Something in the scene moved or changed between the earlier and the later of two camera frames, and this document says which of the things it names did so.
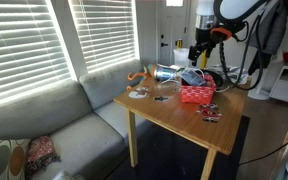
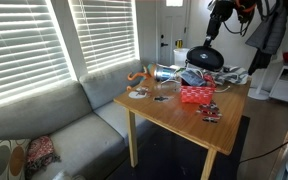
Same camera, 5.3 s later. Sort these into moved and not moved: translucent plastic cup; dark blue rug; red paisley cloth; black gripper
Moved: black gripper
Not moved: translucent plastic cup; dark blue rug; red paisley cloth
